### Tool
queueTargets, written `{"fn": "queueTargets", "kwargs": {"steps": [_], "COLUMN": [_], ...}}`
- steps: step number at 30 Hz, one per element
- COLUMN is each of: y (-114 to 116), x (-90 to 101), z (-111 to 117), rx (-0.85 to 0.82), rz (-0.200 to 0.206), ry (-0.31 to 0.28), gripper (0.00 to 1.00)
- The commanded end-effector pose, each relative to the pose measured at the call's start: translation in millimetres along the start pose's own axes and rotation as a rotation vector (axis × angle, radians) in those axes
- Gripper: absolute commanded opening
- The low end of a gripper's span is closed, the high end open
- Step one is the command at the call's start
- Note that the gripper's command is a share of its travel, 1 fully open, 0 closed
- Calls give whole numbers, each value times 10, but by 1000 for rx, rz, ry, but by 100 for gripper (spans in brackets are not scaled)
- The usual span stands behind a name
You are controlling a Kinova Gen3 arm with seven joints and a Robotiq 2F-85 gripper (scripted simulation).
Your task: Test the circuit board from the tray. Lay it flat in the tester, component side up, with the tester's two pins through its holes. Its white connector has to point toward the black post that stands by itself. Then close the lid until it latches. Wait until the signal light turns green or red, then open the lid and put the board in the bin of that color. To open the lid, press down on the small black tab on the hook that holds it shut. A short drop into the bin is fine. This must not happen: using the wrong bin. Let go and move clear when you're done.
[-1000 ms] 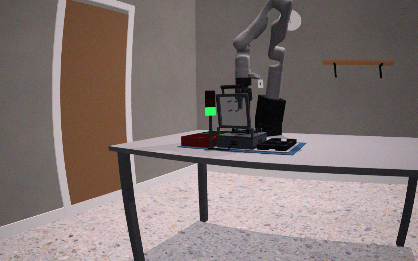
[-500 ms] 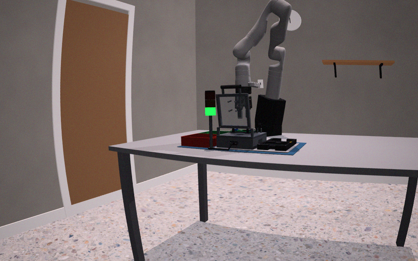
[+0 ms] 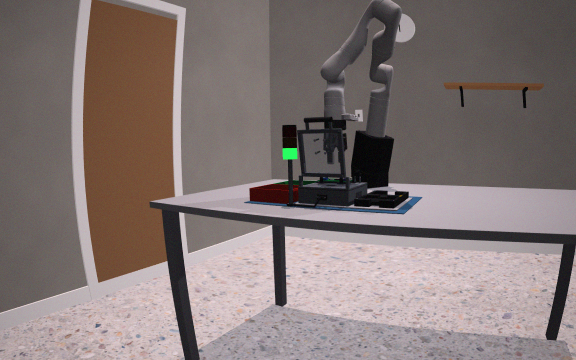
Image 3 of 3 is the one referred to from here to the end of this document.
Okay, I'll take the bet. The green circuit board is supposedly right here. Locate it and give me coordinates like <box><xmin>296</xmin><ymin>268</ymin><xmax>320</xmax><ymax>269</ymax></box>
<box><xmin>323</xmin><ymin>177</ymin><xmax>346</xmax><ymax>182</ymax></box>

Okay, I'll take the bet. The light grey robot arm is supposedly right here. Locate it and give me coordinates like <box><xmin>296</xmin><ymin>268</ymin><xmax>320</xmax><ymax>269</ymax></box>
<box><xmin>320</xmin><ymin>0</ymin><xmax>402</xmax><ymax>138</ymax></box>

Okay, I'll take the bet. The red bin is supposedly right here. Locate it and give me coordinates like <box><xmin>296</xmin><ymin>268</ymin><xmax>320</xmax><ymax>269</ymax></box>
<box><xmin>249</xmin><ymin>184</ymin><xmax>299</xmax><ymax>204</ymax></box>

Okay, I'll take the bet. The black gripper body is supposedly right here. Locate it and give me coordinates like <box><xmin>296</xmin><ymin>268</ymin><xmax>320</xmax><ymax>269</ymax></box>
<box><xmin>324</xmin><ymin>120</ymin><xmax>347</xmax><ymax>130</ymax></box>

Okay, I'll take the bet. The green open bin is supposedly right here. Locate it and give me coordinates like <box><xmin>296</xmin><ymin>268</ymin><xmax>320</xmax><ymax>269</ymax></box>
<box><xmin>273</xmin><ymin>180</ymin><xmax>319</xmax><ymax>186</ymax></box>

